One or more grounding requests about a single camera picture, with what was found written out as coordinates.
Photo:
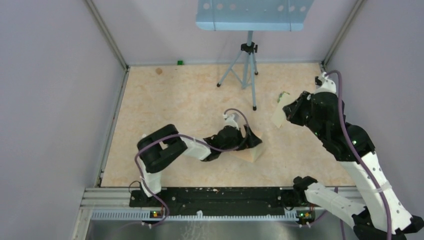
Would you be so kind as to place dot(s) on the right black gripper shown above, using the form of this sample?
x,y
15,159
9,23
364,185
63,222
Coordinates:
x,y
291,109

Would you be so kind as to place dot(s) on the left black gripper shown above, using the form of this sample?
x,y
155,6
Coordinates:
x,y
253,140

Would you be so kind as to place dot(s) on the peach envelope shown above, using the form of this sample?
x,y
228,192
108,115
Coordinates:
x,y
251,155

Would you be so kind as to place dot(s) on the cream paper letter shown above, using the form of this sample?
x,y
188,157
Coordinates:
x,y
279,118

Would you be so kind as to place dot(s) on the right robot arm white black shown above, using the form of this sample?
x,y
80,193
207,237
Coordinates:
x,y
381,216

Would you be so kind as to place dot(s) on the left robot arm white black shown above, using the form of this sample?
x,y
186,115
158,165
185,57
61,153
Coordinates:
x,y
159,149

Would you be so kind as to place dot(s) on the green toy block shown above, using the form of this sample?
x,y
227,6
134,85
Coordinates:
x,y
281,95

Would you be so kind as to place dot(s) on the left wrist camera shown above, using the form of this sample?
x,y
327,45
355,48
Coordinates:
x,y
231,120

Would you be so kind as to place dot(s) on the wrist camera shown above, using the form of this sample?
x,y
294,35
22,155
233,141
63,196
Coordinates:
x,y
323,82
231,120

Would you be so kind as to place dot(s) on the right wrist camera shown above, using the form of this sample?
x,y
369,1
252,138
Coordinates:
x,y
323,82

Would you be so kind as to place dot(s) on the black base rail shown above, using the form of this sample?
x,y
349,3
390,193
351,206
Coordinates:
x,y
222,201

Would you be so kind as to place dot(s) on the white cable duct strip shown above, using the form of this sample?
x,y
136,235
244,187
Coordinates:
x,y
147,215

